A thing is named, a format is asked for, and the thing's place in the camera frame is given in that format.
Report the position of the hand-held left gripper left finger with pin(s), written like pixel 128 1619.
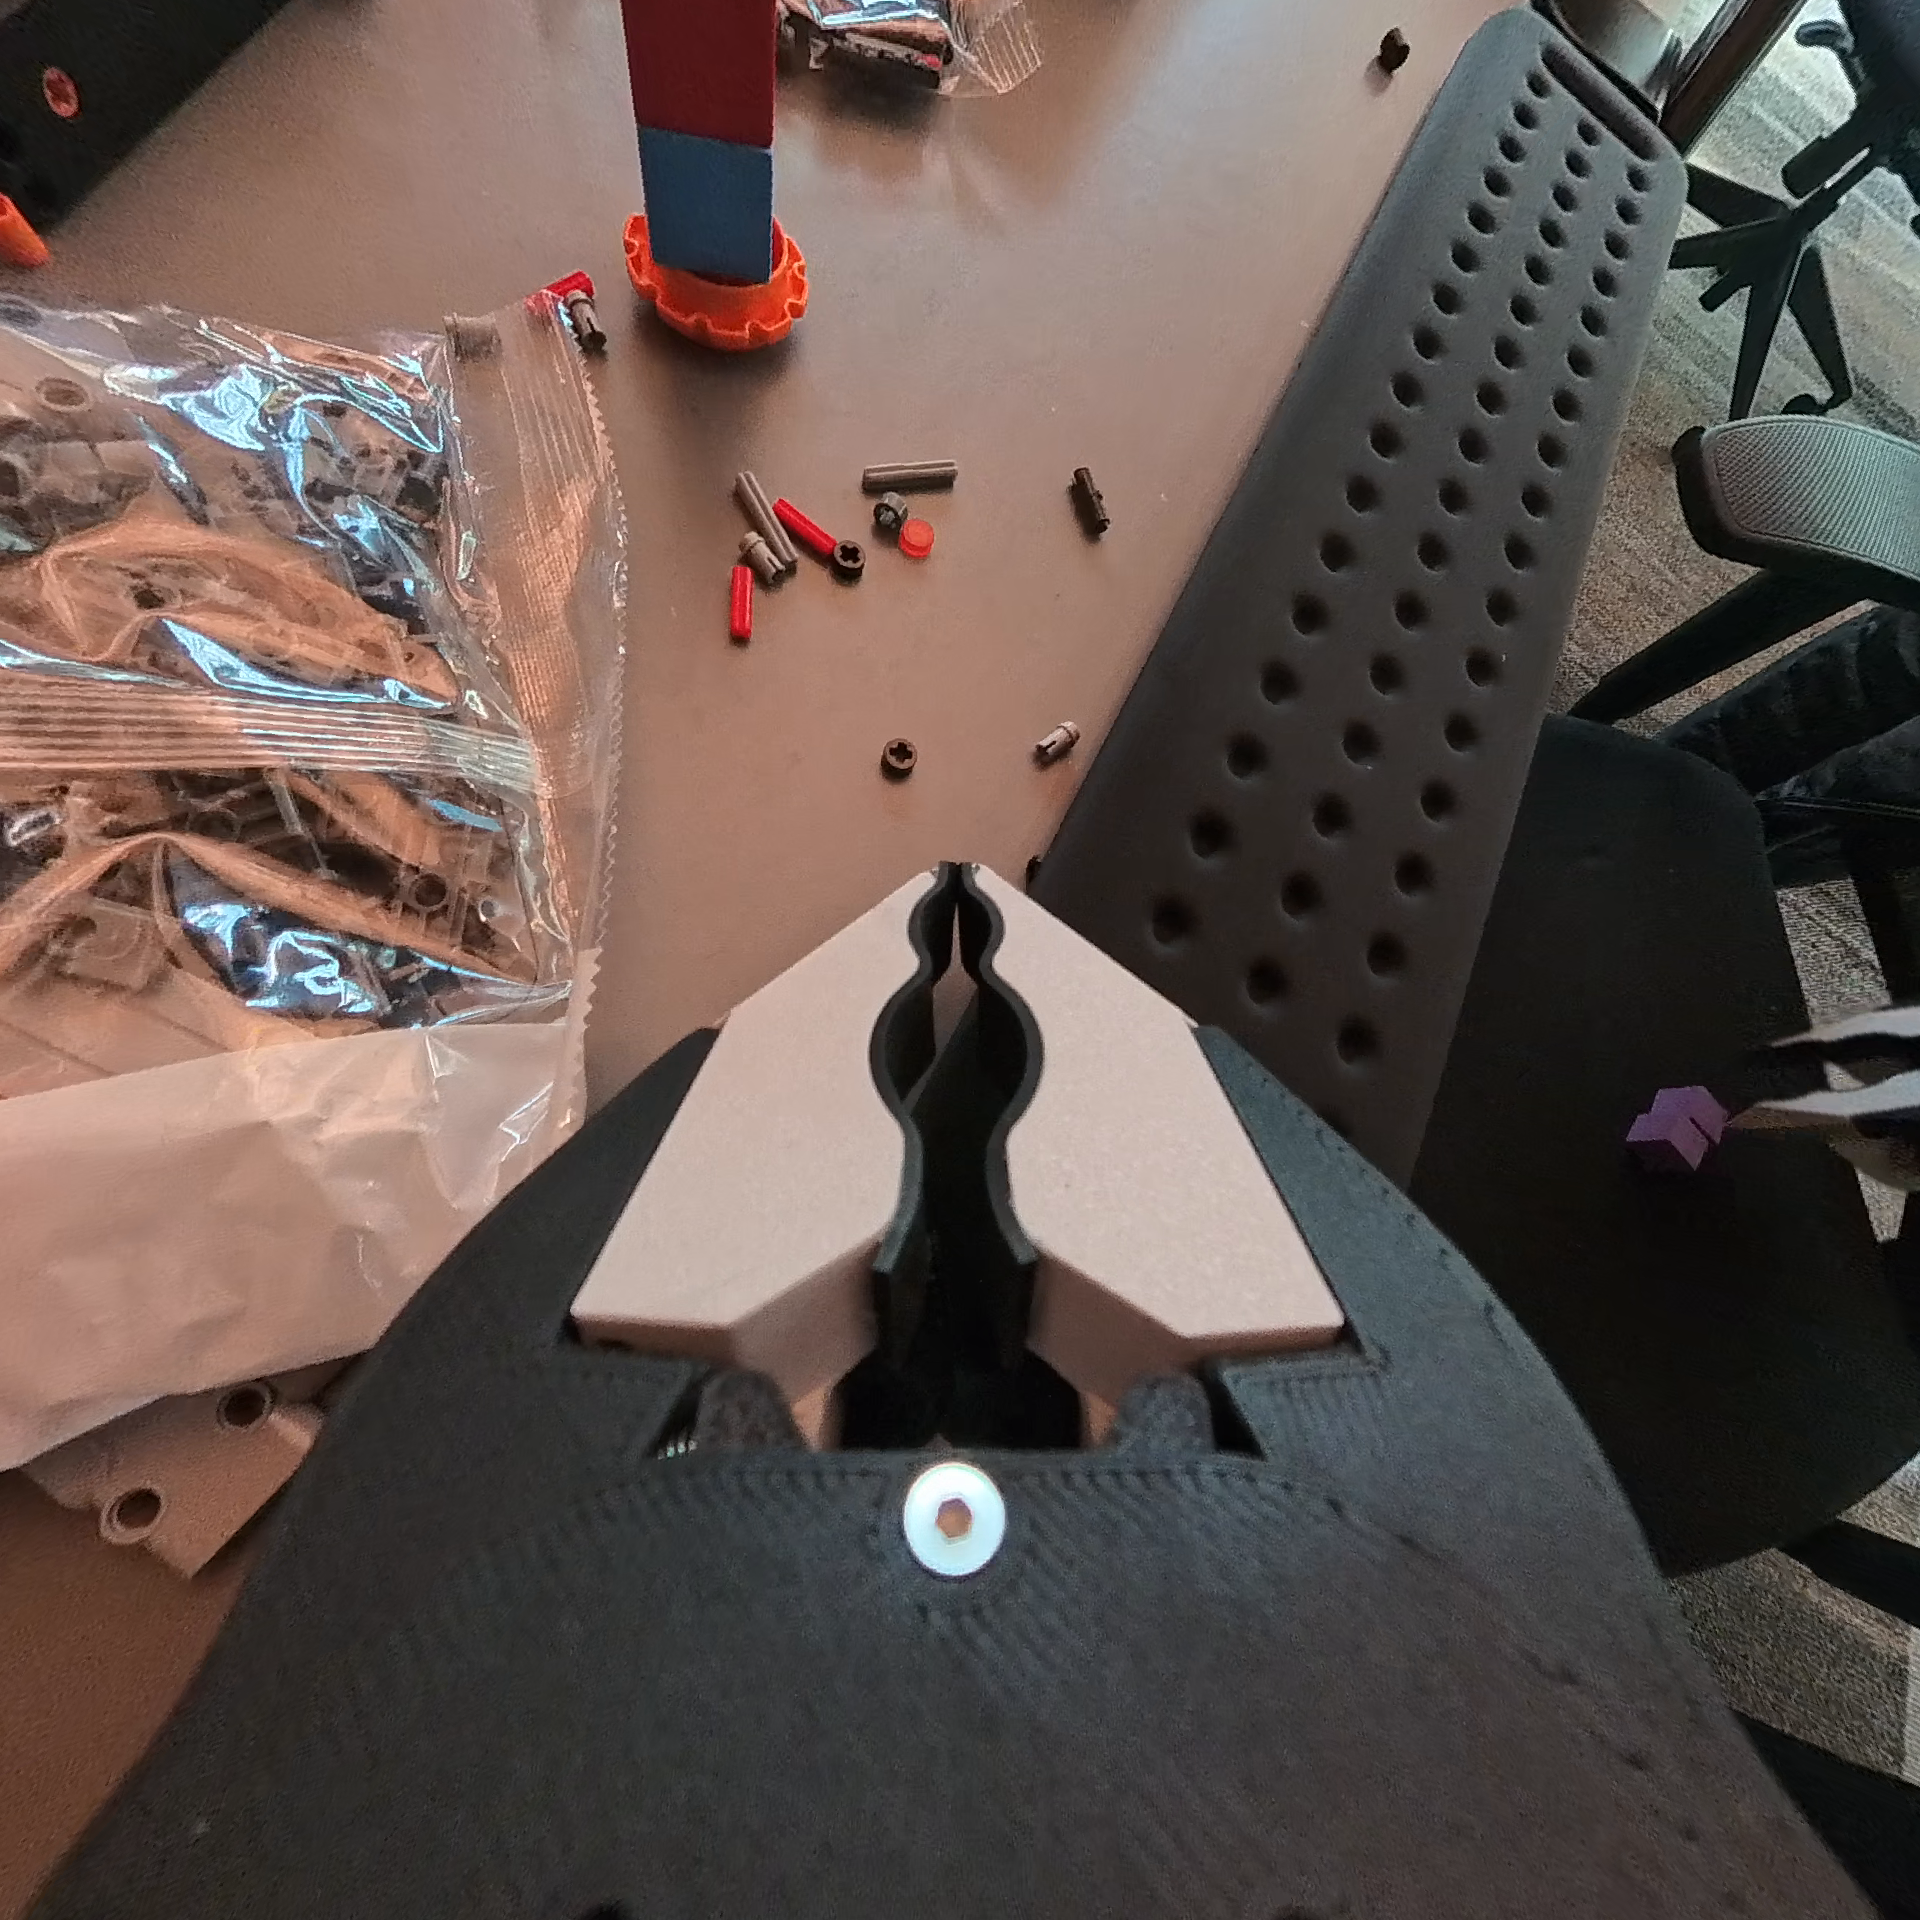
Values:
pixel 720 1201

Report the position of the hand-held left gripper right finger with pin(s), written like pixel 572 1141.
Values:
pixel 1172 1201

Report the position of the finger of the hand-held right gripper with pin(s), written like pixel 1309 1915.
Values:
pixel 1845 1109
pixel 1861 1027

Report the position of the purple cube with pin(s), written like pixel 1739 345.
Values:
pixel 1665 1132

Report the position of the orange gear wheel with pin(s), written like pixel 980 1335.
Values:
pixel 705 308

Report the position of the blue cube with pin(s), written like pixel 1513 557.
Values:
pixel 705 203

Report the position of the red cube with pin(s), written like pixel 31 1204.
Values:
pixel 697 68

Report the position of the grey desk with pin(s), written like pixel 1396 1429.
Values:
pixel 960 676

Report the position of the black puffy jacket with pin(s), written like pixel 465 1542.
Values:
pixel 1830 750

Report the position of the black chair seat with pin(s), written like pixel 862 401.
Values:
pixel 1575 1349

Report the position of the black perforated chair back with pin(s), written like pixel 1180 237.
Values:
pixel 1133 810

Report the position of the small grey pin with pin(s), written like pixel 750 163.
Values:
pixel 1059 741

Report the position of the grey mesh office chair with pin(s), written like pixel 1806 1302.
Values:
pixel 1815 482

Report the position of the short red axle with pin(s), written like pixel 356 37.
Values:
pixel 741 604

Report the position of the grey panel piece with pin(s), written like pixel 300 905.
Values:
pixel 182 1484

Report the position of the grey connector pin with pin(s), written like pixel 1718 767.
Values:
pixel 768 558

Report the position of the long red axle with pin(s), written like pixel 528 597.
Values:
pixel 805 524

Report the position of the grey plastic axle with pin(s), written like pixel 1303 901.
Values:
pixel 755 510
pixel 908 477

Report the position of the red round stud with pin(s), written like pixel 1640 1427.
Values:
pixel 917 539

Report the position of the black connector pin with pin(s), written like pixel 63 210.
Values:
pixel 1091 503

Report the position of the clear bag of grey parts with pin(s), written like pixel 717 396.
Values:
pixel 224 676

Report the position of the black office chair base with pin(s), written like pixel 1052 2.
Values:
pixel 1787 255

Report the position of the dark grey pin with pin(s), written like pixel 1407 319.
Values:
pixel 589 323

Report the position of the grey connector block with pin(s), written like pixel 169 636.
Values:
pixel 473 333

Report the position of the clear bag of coloured parts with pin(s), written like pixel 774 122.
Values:
pixel 901 37

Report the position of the small orange bush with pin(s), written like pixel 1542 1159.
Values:
pixel 19 234

